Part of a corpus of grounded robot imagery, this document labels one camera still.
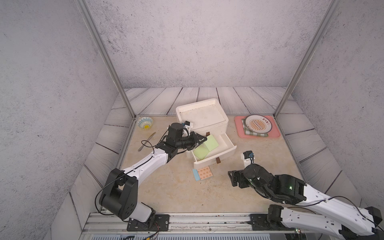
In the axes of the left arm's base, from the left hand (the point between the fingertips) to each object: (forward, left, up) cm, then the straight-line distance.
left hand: (208, 139), depth 77 cm
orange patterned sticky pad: (-8, +2, -22) cm, 24 cm away
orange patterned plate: (+31, -42, -22) cm, 56 cm away
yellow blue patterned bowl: (+33, +45, -21) cm, 60 cm away
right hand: (-16, -12, -4) cm, 21 cm away
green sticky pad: (+3, +3, -16) cm, 16 cm away
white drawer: (+1, -10, -10) cm, 15 cm away
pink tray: (+22, -51, -23) cm, 60 cm away
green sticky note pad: (+2, -2, -5) cm, 6 cm away
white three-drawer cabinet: (+17, -1, 0) cm, 17 cm away
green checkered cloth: (+22, -31, -22) cm, 44 cm away
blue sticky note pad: (-8, +7, -23) cm, 26 cm away
